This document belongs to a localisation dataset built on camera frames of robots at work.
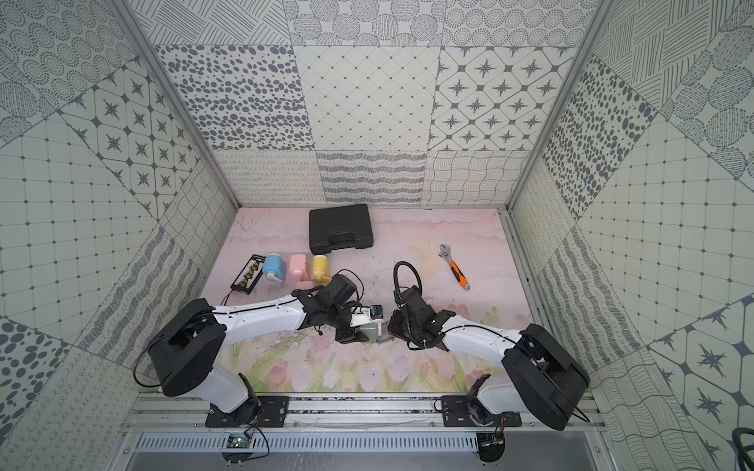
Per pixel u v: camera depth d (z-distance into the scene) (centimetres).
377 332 82
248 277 98
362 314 73
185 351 44
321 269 95
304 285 95
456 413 74
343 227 114
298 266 95
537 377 42
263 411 73
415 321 67
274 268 95
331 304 69
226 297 95
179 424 76
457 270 101
